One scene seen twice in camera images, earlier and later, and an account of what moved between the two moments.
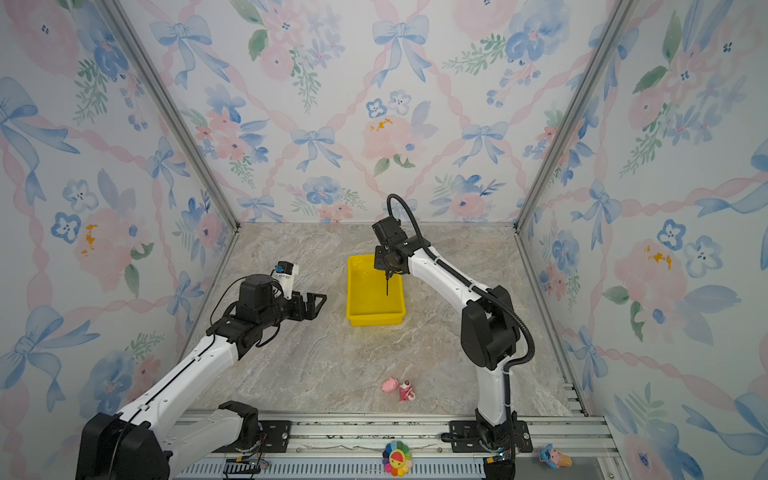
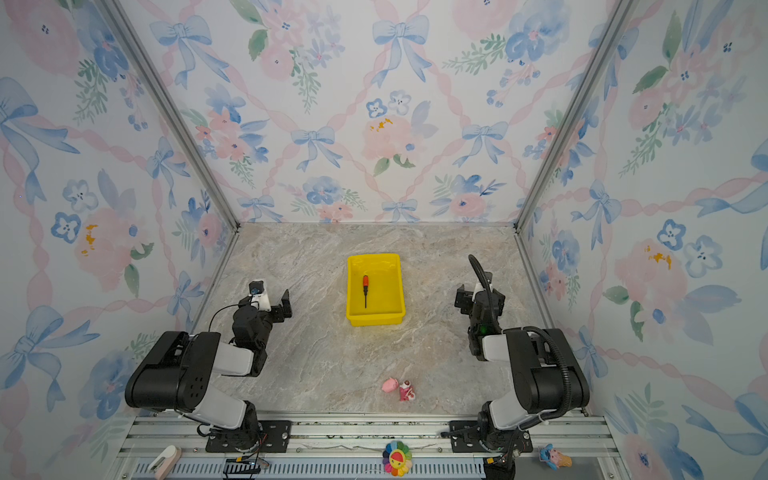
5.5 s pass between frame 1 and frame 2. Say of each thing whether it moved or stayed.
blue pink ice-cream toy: stayed
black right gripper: moved
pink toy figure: stayed
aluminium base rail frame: stayed
